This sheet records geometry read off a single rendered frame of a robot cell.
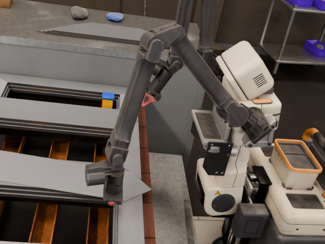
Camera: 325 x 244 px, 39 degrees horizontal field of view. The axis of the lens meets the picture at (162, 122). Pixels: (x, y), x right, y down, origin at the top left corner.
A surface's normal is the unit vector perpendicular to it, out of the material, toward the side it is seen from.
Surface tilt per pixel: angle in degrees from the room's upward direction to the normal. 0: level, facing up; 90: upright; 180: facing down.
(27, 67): 90
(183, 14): 90
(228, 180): 90
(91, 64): 90
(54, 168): 0
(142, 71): 81
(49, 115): 0
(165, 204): 0
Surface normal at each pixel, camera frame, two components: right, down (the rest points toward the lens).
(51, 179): 0.16, -0.85
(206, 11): 0.07, 0.54
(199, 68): 0.26, 0.39
